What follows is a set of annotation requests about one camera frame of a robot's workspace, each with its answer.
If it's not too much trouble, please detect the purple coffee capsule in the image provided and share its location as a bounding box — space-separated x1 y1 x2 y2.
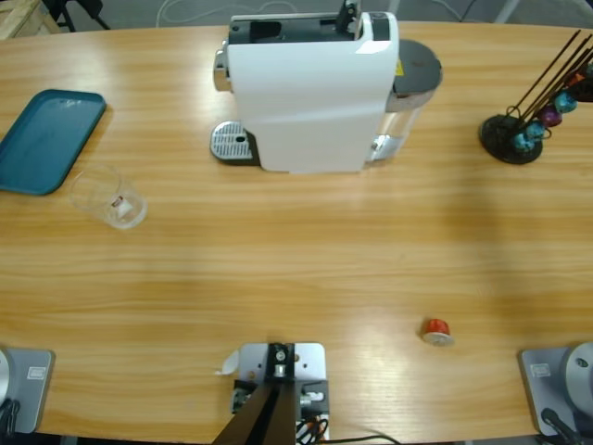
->
540 105 563 128

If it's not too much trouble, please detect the clear water tank grey lid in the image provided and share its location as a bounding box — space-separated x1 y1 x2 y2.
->
368 38 444 164

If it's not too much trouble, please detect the black base cable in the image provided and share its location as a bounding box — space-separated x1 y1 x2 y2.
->
0 398 22 437
540 407 583 445

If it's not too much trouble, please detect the chrome drip tray grate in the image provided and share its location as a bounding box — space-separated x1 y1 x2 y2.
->
209 120 260 167

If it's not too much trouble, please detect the teal coffee capsule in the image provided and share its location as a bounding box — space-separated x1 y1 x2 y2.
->
554 91 579 114

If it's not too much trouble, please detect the red coffee capsule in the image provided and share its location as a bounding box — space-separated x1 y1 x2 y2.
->
420 317 456 348

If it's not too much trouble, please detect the teal plastic tray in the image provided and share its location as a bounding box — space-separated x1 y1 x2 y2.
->
0 88 108 197

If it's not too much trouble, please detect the orange and black wire bundle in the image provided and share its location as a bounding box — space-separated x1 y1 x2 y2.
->
296 414 331 441

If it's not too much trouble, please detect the silver coffee machine lever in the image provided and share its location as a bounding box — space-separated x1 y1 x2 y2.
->
334 0 362 38

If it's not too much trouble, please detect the black mount clamp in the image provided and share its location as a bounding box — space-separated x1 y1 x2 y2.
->
231 378 257 414
298 378 331 421

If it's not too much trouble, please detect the black capsule holder with rods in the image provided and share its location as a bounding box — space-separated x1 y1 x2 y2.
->
478 30 593 165

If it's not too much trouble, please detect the clear glass cup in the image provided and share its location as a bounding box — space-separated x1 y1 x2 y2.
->
69 164 149 232

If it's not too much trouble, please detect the white capsule coffee machine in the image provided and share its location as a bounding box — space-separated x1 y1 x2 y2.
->
212 11 400 176

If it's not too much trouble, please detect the white tape tag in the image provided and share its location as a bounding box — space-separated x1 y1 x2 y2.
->
212 350 241 376

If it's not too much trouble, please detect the black camera post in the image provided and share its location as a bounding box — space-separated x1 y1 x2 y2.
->
212 341 297 445

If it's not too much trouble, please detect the white metal table frame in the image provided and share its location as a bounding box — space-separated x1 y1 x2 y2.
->
496 0 521 23

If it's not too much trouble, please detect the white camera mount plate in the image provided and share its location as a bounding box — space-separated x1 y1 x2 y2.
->
236 341 331 441

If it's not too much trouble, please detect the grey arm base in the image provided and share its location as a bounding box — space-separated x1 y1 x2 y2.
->
0 347 56 436
517 341 593 438

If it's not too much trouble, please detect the black chair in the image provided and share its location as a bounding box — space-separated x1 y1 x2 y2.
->
44 0 112 32

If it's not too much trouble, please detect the thin black cable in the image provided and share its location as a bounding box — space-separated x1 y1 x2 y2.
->
329 433 399 445

